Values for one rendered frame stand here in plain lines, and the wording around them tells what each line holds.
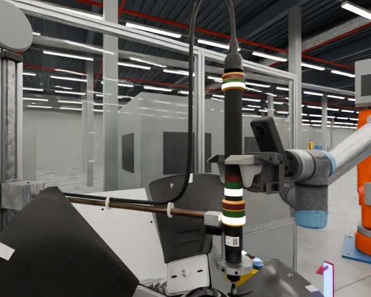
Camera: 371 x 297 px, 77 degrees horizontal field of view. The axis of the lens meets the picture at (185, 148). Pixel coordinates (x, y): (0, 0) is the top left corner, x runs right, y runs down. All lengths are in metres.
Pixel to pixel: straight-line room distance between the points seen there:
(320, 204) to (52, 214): 0.57
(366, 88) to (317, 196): 3.67
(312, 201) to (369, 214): 3.57
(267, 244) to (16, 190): 1.46
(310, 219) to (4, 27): 1.01
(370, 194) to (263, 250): 2.59
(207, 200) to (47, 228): 0.33
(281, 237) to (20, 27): 1.81
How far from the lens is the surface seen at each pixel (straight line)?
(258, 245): 1.71
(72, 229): 0.44
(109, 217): 0.76
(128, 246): 0.74
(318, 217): 0.66
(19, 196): 0.80
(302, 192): 0.65
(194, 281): 0.51
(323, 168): 0.65
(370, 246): 4.29
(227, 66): 0.47
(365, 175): 4.41
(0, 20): 0.97
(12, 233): 0.47
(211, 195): 0.59
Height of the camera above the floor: 1.50
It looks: level
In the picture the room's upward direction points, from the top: straight up
